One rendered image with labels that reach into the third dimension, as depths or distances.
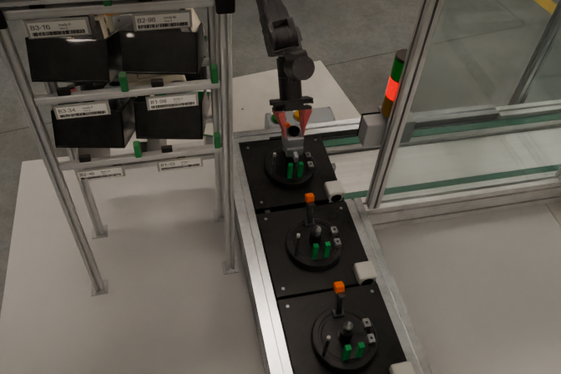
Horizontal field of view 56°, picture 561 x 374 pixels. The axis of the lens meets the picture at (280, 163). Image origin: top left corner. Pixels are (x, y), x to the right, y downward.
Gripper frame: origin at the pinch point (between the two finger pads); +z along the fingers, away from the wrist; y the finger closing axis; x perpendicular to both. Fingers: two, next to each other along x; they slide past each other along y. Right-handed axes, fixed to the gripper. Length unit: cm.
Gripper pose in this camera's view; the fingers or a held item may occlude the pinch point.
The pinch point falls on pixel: (293, 133)
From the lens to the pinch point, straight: 136.7
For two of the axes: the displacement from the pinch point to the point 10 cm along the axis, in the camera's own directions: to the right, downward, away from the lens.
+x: -2.1, -2.2, 9.5
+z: 0.8, 9.7, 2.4
